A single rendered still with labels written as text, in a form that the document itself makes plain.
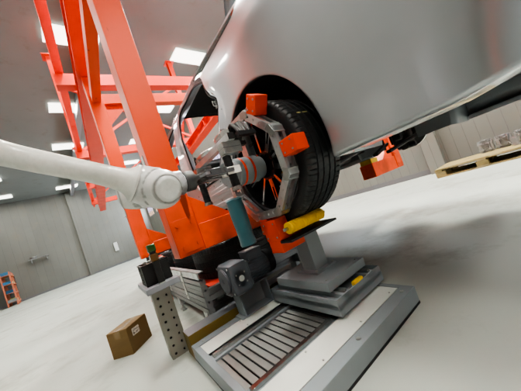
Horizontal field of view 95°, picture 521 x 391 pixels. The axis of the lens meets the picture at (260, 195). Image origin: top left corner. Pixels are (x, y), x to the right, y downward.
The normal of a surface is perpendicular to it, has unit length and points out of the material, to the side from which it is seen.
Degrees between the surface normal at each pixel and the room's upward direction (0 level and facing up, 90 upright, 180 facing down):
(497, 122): 90
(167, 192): 107
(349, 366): 90
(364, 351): 90
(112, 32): 90
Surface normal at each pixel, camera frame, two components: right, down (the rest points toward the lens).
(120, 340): -0.11, 0.00
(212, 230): 0.52, -0.22
